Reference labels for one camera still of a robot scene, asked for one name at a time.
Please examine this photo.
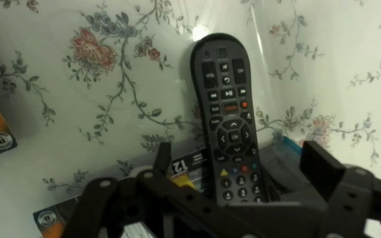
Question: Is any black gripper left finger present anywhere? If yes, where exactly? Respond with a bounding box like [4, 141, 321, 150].
[63, 141, 179, 238]

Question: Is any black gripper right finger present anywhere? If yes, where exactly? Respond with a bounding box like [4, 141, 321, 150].
[299, 140, 377, 238]

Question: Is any black remote control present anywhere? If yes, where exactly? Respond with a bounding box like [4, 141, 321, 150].
[190, 31, 273, 207]

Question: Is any clear plastic storage container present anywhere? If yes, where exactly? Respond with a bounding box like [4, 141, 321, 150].
[0, 0, 381, 238]

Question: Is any small black box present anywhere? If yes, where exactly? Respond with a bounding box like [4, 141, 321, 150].
[261, 135, 309, 205]

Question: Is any floral bedsheet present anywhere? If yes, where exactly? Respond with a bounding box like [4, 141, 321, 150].
[0, 0, 381, 238]

